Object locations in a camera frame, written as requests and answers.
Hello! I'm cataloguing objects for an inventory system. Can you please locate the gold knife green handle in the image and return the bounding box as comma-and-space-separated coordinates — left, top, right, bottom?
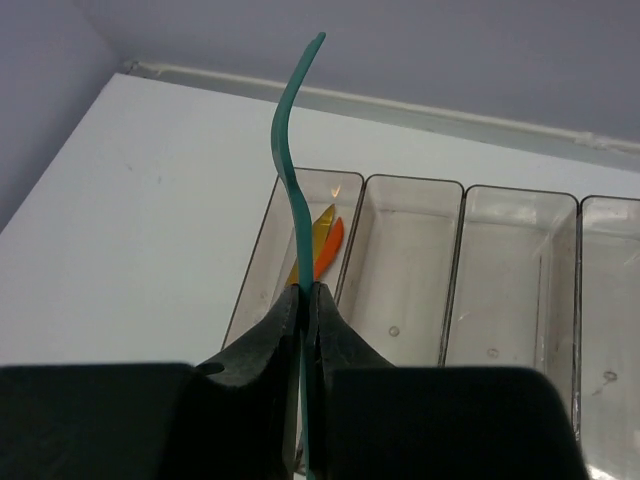
312, 204, 338, 264

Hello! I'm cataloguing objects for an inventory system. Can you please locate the teal plastic fork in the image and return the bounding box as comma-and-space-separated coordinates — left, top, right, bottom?
270, 32, 326, 479

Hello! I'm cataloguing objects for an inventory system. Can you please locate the orange plastic knife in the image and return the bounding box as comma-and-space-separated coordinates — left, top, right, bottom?
314, 217, 345, 280

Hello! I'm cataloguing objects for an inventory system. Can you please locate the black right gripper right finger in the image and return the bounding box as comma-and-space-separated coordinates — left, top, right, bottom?
304, 283, 588, 479

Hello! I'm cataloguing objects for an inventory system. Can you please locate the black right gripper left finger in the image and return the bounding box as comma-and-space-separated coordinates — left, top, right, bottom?
1, 286, 301, 479

